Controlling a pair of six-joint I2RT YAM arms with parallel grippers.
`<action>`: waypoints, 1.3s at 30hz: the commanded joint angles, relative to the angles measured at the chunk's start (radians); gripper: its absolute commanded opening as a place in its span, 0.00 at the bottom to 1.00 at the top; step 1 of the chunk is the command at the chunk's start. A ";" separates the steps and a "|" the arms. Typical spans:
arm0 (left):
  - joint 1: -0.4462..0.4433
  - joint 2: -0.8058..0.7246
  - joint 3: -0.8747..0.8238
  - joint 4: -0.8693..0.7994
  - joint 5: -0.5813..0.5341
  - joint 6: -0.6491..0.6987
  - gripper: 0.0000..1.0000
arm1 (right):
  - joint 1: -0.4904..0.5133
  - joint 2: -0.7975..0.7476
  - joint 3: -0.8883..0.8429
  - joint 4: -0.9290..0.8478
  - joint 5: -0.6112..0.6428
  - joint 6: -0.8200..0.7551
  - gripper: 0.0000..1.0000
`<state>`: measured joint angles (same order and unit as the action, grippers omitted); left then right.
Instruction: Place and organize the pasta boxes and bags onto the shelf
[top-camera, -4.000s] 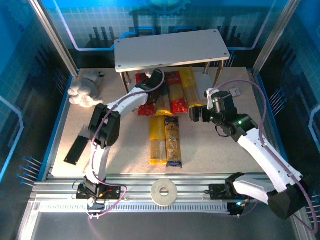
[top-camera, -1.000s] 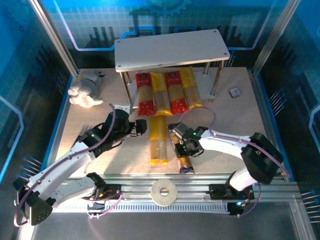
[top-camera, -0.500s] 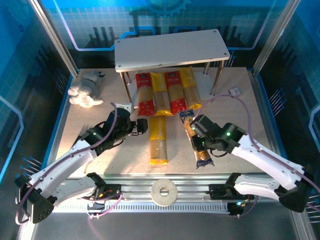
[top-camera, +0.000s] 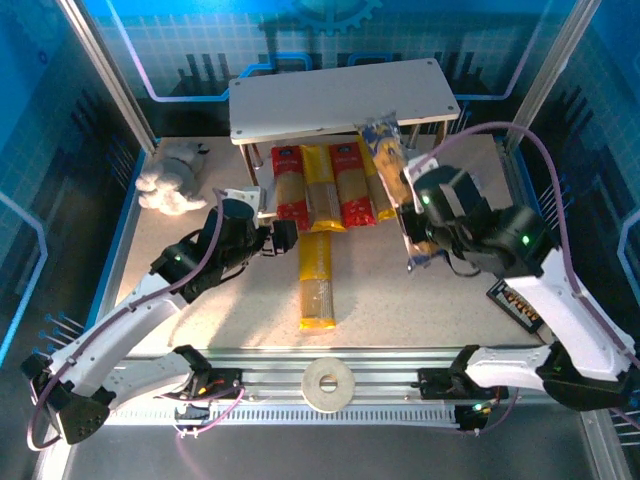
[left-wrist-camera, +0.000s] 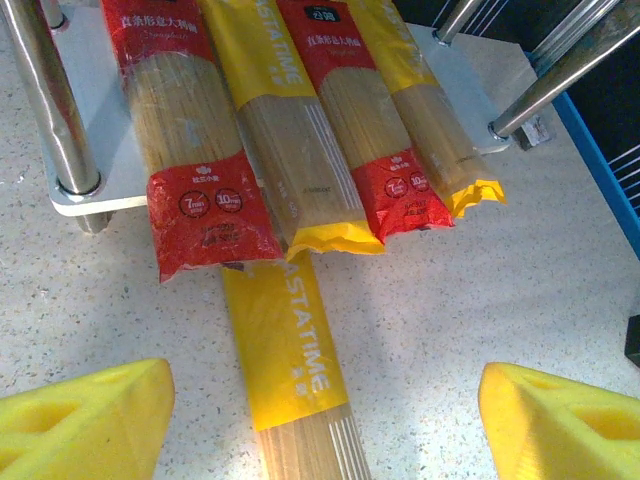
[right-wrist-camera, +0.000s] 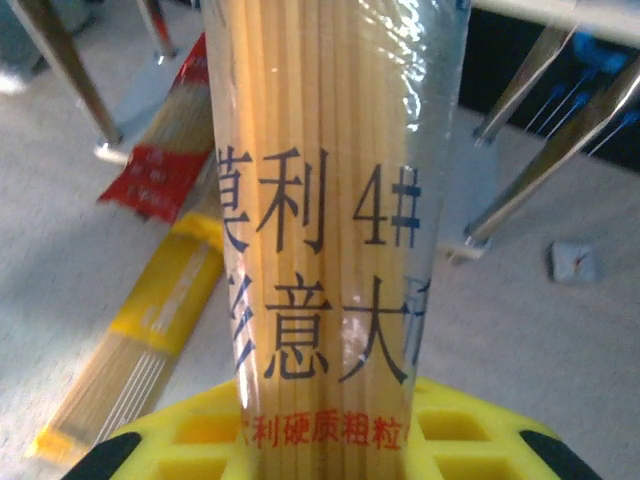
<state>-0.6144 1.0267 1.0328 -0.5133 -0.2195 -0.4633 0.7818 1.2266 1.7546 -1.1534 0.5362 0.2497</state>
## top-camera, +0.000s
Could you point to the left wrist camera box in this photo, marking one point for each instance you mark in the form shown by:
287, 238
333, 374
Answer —
247, 202

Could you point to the yellow spaghetti bag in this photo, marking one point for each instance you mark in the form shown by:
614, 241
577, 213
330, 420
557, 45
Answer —
322, 195
316, 280
376, 196

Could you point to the white shelf with chrome legs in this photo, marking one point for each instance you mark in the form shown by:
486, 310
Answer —
340, 95

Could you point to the grey and white plush toy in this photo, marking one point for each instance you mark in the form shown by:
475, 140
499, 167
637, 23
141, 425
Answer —
170, 185

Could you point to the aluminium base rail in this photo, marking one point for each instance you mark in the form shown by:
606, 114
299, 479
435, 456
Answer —
280, 367

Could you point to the black and orange snack pack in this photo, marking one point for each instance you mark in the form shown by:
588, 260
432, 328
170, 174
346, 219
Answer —
520, 307

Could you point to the aluminium frame post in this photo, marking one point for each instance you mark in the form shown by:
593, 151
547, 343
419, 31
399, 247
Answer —
110, 75
550, 60

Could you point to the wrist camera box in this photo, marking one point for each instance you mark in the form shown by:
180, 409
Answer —
247, 202
417, 170

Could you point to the white tape roll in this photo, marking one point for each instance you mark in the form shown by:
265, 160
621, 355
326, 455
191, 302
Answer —
311, 385

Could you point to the blue and yellow pasta bag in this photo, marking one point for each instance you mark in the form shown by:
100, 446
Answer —
387, 155

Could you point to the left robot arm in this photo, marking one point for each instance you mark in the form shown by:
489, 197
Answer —
125, 320

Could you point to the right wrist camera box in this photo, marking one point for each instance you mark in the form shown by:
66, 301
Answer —
417, 170

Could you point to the red spaghetti bag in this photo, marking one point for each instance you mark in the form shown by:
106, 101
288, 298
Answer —
352, 190
289, 185

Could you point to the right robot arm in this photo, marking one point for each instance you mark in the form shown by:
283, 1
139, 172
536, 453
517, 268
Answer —
555, 305

